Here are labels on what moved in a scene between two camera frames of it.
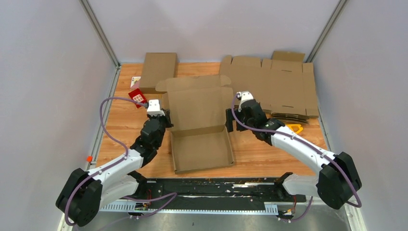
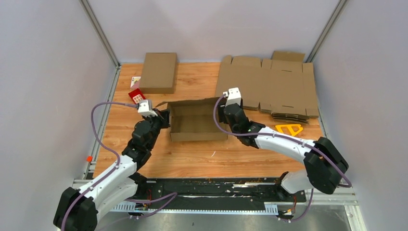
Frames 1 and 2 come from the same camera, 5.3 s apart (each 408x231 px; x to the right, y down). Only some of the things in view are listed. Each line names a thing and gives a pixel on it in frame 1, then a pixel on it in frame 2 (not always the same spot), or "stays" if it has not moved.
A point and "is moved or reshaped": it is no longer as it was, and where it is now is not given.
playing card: (135, 82) stays
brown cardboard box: (197, 106) is moved or reshaped
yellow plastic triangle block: (289, 126) stays
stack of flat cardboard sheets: (284, 85) stays
